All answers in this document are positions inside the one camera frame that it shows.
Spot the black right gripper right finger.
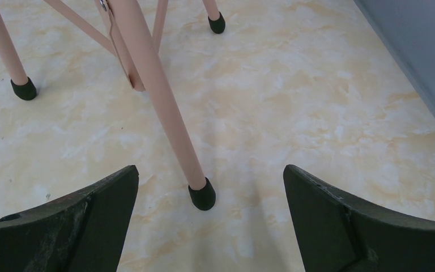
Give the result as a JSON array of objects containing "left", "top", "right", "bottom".
[{"left": 283, "top": 164, "right": 435, "bottom": 271}]

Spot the pink music stand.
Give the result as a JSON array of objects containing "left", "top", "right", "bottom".
[{"left": 0, "top": 0, "right": 216, "bottom": 211}]

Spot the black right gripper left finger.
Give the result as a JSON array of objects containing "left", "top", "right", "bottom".
[{"left": 0, "top": 165, "right": 139, "bottom": 271}]

